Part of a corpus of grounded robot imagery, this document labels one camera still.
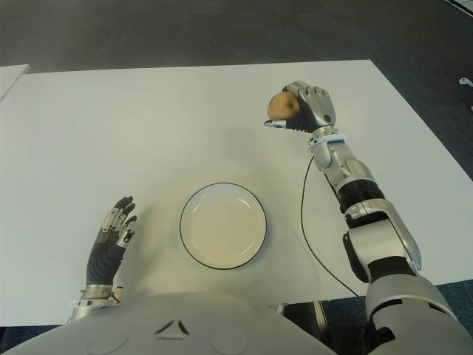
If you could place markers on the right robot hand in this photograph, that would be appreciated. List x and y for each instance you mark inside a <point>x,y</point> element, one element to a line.
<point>318,107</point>

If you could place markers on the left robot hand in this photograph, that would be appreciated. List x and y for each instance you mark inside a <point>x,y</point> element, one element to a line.
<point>101,262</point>

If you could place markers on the yellow-red apple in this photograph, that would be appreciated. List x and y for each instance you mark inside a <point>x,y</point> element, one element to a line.
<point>282,105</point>

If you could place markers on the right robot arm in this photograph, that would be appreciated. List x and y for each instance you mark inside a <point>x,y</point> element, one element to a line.
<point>384,229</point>

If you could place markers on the white plate black rim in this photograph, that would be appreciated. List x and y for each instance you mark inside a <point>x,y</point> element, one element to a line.
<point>221,225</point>

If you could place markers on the grey robot torso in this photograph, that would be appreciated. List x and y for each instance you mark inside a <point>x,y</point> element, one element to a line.
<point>166,325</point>

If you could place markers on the white handheld controller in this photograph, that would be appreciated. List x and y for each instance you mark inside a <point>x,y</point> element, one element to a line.
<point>466,81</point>

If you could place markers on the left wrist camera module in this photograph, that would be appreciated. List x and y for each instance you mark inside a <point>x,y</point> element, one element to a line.
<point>118,294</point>

